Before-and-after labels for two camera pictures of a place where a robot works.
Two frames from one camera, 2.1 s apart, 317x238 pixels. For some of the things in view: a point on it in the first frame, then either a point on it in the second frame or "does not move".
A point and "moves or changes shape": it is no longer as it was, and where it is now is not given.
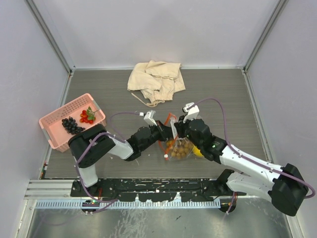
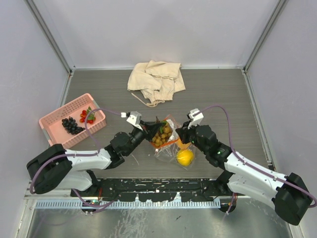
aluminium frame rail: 50,189 does not move
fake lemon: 196,151 → 184,157
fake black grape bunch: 70,126 does not move
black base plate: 188,190 does not move
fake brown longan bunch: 179,148 moves or changes shape
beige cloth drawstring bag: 157,81 does not move
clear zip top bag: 174,148 moves or changes shape
